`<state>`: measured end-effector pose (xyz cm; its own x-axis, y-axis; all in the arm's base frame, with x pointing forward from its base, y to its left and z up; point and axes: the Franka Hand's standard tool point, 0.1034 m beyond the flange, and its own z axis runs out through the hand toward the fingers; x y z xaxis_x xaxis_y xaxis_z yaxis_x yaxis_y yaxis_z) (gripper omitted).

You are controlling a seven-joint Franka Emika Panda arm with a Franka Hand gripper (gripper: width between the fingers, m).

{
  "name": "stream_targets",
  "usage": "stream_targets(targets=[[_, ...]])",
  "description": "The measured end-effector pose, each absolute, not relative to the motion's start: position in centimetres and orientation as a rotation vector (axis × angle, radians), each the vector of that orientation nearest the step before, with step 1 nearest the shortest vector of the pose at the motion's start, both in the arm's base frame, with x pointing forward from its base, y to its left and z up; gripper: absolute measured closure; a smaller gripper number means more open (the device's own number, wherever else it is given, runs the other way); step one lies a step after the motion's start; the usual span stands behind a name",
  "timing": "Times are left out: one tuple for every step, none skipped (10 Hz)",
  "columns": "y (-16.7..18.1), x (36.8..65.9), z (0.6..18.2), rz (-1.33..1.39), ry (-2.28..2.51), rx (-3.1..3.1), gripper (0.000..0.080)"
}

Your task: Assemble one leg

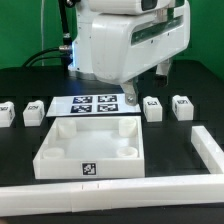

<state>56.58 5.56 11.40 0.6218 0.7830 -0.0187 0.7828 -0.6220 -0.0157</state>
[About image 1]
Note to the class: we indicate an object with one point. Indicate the white front fence bar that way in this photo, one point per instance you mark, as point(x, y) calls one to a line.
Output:
point(111, 194)

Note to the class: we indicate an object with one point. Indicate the white right fence bar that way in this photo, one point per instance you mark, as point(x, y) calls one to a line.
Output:
point(209, 151)

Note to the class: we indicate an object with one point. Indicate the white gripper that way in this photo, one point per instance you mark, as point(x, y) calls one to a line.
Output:
point(124, 46)

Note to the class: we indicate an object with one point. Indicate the white fiducial marker sheet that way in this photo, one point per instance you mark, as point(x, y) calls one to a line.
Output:
point(90, 105)

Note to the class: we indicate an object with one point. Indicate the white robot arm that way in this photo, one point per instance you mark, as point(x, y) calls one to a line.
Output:
point(87, 10)

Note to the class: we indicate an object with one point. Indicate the white square table top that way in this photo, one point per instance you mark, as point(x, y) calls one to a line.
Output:
point(92, 147)

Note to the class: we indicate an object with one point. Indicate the white fence bar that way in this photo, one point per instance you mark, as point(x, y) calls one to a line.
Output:
point(111, 194)
point(209, 151)

